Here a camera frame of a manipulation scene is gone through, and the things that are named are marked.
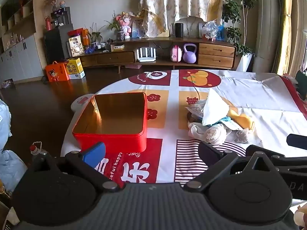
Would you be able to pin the black cabinet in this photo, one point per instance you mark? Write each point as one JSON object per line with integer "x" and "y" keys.
{"x": 56, "y": 45}

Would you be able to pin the wooden shelf unit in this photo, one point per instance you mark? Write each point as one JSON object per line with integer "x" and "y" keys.
{"x": 21, "y": 16}

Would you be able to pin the yellow carton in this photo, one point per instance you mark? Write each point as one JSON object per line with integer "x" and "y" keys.
{"x": 75, "y": 69}

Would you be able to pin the clear plastic bag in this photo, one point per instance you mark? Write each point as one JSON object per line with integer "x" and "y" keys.
{"x": 209, "y": 30}

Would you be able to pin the white router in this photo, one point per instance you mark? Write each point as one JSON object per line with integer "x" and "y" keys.
{"x": 146, "y": 56}

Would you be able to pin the black coffee machine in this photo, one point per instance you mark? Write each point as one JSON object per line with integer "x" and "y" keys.
{"x": 61, "y": 16}

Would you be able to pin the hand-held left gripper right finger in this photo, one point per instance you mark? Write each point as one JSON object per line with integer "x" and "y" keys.
{"x": 211, "y": 153}

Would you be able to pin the printed tablecloth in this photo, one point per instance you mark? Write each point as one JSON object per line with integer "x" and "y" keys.
{"x": 251, "y": 93}

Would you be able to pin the blue packet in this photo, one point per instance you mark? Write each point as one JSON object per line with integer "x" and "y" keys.
{"x": 221, "y": 33}

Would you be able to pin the pink flat item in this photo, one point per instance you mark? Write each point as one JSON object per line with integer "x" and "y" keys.
{"x": 133, "y": 66}

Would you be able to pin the red thermos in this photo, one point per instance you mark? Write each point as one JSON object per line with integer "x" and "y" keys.
{"x": 48, "y": 24}

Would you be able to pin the orange gift box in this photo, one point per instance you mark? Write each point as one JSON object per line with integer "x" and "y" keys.
{"x": 56, "y": 73}

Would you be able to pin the small figurine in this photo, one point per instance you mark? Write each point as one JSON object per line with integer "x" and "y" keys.
{"x": 62, "y": 4}

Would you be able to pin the white plastic bag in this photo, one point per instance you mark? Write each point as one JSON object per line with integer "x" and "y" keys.
{"x": 9, "y": 170}

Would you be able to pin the small white box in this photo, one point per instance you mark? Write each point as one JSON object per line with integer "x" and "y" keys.
{"x": 118, "y": 47}

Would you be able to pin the wooden TV cabinet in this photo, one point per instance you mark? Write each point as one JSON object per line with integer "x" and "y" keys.
{"x": 165, "y": 64}

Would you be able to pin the clear sachet with brown contents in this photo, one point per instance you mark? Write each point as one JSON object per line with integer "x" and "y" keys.
{"x": 240, "y": 137}

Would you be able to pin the green indoor tree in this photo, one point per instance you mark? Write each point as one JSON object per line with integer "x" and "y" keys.
{"x": 231, "y": 12}

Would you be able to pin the potted plant in patterned pot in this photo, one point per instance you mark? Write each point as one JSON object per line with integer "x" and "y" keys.
{"x": 120, "y": 34}

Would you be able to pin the white tissue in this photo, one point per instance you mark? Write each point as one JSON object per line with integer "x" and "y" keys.
{"x": 214, "y": 107}

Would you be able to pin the blue picture card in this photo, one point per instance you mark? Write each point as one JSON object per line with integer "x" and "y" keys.
{"x": 138, "y": 28}

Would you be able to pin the blue cartoon face mask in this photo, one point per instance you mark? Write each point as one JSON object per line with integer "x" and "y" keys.
{"x": 225, "y": 119}

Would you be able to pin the blue toy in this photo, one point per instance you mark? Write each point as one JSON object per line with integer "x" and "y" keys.
{"x": 90, "y": 50}

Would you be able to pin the white planter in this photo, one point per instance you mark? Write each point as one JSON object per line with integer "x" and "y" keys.
{"x": 244, "y": 63}

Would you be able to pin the grey wall cabinet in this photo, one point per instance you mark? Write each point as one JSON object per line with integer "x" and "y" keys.
{"x": 21, "y": 60}

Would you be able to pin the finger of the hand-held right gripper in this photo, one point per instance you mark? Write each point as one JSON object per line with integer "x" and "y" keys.
{"x": 287, "y": 160}
{"x": 297, "y": 140}

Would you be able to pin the yellow white snack box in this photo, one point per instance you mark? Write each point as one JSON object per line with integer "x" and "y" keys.
{"x": 75, "y": 46}

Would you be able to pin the plastic bottle with red cap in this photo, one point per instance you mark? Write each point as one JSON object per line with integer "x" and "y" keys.
{"x": 38, "y": 151}

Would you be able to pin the yellow curtain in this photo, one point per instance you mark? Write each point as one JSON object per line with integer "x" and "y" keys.
{"x": 286, "y": 28}

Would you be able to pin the white sock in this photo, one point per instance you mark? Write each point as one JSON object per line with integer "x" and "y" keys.
{"x": 196, "y": 130}
{"x": 215, "y": 134}

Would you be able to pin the patterned yellow white cloth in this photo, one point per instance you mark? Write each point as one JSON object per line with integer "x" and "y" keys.
{"x": 177, "y": 0}

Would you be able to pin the pink plush doll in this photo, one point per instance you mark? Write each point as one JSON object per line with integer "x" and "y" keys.
{"x": 124, "y": 25}

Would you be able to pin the black speaker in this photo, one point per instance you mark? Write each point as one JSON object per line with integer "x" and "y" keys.
{"x": 179, "y": 30}

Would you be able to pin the red tin box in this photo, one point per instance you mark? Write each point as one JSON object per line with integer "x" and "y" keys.
{"x": 112, "y": 139}

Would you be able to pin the pink toy case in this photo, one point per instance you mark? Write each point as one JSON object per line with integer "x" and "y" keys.
{"x": 176, "y": 54}

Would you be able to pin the person's right hand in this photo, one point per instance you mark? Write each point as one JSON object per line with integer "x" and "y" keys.
{"x": 301, "y": 218}

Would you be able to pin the pair of slippers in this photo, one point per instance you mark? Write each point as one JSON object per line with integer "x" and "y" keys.
{"x": 6, "y": 84}

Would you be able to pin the small leafy potted plant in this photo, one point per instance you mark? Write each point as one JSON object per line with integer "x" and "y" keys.
{"x": 94, "y": 36}

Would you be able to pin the small wooden drawer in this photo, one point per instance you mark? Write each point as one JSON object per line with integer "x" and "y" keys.
{"x": 215, "y": 50}
{"x": 214, "y": 61}

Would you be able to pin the white round stool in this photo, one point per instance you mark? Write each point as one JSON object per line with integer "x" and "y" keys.
{"x": 80, "y": 101}

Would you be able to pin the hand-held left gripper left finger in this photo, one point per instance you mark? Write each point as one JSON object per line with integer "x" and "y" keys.
{"x": 94, "y": 153}

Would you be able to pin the long dark wooden drawer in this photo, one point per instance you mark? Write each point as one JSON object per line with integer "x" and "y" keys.
{"x": 115, "y": 58}

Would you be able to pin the purple kettlebell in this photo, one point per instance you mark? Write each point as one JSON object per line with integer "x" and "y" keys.
{"x": 190, "y": 55}

